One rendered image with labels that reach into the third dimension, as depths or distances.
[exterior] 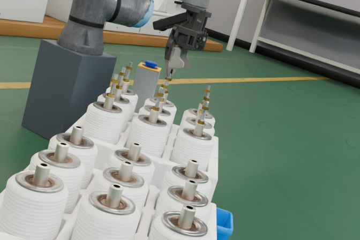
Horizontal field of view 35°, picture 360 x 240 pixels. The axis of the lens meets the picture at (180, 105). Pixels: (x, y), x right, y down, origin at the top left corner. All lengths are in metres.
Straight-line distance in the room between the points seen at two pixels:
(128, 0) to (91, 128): 0.59
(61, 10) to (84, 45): 2.32
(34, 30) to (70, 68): 1.85
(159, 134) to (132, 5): 0.60
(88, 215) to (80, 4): 1.05
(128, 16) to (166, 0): 3.25
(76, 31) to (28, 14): 1.87
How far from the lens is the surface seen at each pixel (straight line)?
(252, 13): 6.88
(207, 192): 1.11
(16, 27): 3.53
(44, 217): 0.90
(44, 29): 3.69
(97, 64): 1.83
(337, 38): 6.52
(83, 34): 1.82
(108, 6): 1.83
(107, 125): 1.40
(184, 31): 1.58
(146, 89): 1.79
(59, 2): 4.14
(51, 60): 1.85
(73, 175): 1.00
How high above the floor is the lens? 0.62
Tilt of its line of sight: 12 degrees down
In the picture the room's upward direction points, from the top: 16 degrees clockwise
